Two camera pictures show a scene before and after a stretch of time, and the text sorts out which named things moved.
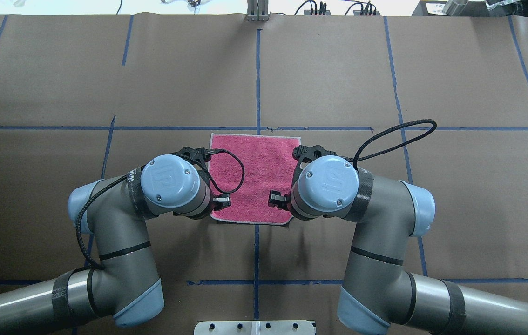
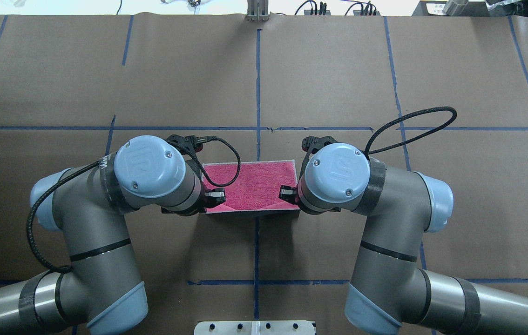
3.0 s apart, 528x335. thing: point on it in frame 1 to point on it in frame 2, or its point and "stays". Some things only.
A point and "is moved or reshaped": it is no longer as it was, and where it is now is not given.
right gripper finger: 276,199 to 289,194
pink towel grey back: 247,167 is moved or reshaped
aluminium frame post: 257,10 stays
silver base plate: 254,327 stays
